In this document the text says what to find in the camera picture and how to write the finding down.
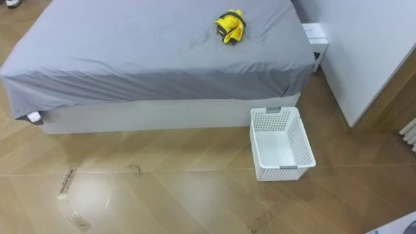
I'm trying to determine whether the yellow and black garment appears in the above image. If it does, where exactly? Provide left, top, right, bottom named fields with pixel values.
left=214, top=8, right=247, bottom=46

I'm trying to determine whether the white perforated laundry basket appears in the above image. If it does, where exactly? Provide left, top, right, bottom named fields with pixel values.
left=249, top=106, right=317, bottom=182

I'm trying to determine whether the grey bed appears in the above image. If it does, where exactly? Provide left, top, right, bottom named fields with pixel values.
left=0, top=0, right=315, bottom=135

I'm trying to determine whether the clear floor tape strip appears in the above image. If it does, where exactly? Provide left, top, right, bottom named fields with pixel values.
left=57, top=166, right=77, bottom=200
left=68, top=211, right=92, bottom=233

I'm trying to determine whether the tall white cabinet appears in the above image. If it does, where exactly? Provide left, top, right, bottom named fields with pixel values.
left=291, top=0, right=416, bottom=128

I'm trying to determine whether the white radiator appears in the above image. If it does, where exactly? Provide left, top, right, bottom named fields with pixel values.
left=398, top=117, right=416, bottom=153

